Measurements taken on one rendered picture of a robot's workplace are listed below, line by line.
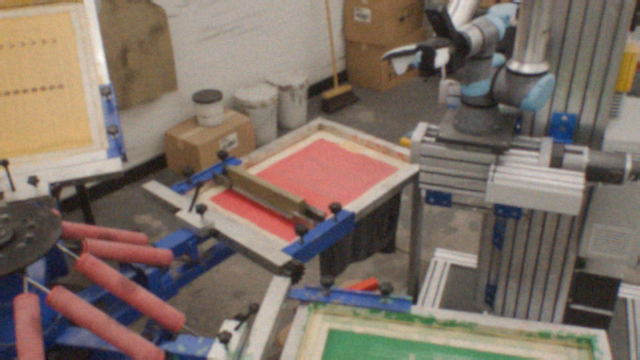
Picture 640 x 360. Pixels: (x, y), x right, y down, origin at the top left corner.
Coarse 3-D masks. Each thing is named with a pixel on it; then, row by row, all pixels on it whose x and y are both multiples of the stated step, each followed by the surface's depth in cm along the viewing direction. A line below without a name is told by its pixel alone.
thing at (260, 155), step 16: (304, 128) 266; (320, 128) 271; (336, 128) 265; (272, 144) 255; (288, 144) 259; (368, 144) 256; (384, 144) 252; (240, 160) 245; (256, 160) 248; (400, 160) 247; (400, 176) 230; (416, 176) 235; (192, 192) 228; (384, 192) 222; (208, 208) 217; (352, 208) 214; (368, 208) 217; (240, 224) 208; (272, 240) 200
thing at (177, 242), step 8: (176, 232) 197; (184, 232) 197; (192, 232) 197; (160, 240) 194; (168, 240) 194; (176, 240) 194; (184, 240) 194; (200, 240) 199; (168, 248) 190; (176, 248) 192; (184, 248) 195; (176, 256) 193
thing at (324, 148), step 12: (312, 144) 261; (324, 144) 261; (336, 144) 260; (288, 156) 253; (300, 156) 253; (324, 156) 252; (336, 156) 252; (348, 156) 251; (276, 168) 245; (276, 180) 238; (288, 180) 238; (228, 192) 232; (216, 204) 225; (228, 204) 225; (240, 204) 225; (252, 204) 225; (240, 216) 219; (252, 216) 218
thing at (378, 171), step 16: (352, 160) 249; (368, 160) 248; (384, 176) 238; (304, 192) 230; (352, 192) 229; (320, 208) 221; (256, 224) 214; (272, 224) 214; (288, 224) 213; (288, 240) 206
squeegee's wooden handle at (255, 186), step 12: (228, 168) 226; (240, 180) 224; (252, 180) 219; (264, 180) 218; (252, 192) 222; (264, 192) 217; (276, 192) 212; (288, 192) 211; (276, 204) 215; (288, 204) 210; (300, 204) 206
